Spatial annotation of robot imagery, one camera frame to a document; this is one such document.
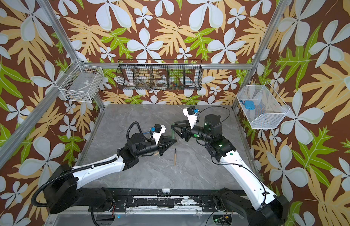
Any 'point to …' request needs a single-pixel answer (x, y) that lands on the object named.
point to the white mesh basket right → (261, 107)
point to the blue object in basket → (249, 105)
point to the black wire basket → (160, 74)
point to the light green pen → (173, 134)
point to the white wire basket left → (81, 83)
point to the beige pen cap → (156, 154)
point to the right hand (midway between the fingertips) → (173, 125)
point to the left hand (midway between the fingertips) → (176, 138)
